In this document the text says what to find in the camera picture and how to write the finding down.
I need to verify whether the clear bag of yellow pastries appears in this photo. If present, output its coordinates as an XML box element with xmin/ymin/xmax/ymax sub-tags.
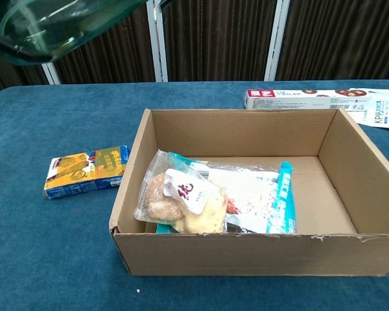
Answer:
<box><xmin>133</xmin><ymin>149</ymin><xmax>230</xmax><ymax>234</ymax></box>

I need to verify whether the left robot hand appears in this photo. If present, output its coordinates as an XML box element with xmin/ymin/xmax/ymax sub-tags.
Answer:
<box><xmin>0</xmin><ymin>26</ymin><xmax>24</xmax><ymax>54</ymax></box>

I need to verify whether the yellow snack box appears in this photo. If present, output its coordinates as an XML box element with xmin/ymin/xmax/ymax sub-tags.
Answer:
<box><xmin>43</xmin><ymin>144</ymin><xmax>132</xmax><ymax>200</ymax></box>

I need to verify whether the green spray bottle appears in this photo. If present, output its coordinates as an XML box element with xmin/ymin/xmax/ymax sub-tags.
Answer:
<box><xmin>0</xmin><ymin>0</ymin><xmax>176</xmax><ymax>65</ymax></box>

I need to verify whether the white partition post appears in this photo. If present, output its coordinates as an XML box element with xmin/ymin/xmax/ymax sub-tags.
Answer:
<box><xmin>40</xmin><ymin>61</ymin><xmax>62</xmax><ymax>86</ymax></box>
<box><xmin>145</xmin><ymin>0</ymin><xmax>169</xmax><ymax>83</ymax></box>
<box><xmin>264</xmin><ymin>0</ymin><xmax>292</xmax><ymax>82</ymax></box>

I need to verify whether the teal white snack bag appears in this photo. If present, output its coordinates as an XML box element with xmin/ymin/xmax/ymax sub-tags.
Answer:
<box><xmin>155</xmin><ymin>151</ymin><xmax>298</xmax><ymax>235</ymax></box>

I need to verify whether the open brown cardboard box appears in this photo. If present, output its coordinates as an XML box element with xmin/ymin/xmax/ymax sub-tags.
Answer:
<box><xmin>109</xmin><ymin>108</ymin><xmax>389</xmax><ymax>278</ymax></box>

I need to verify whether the white blue paper packet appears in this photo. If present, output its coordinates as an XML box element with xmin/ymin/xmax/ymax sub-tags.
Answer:
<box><xmin>346</xmin><ymin>87</ymin><xmax>389</xmax><ymax>131</ymax></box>

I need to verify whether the long white wrap box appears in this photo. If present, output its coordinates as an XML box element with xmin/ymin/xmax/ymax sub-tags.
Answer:
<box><xmin>245</xmin><ymin>89</ymin><xmax>373</xmax><ymax>111</ymax></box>

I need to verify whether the dark brown curtain panel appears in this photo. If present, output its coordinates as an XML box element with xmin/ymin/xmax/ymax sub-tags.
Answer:
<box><xmin>53</xmin><ymin>3</ymin><xmax>157</xmax><ymax>85</ymax></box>
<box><xmin>161</xmin><ymin>0</ymin><xmax>276</xmax><ymax>82</ymax></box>
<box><xmin>276</xmin><ymin>0</ymin><xmax>389</xmax><ymax>82</ymax></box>
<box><xmin>0</xmin><ymin>45</ymin><xmax>49</xmax><ymax>98</ymax></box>

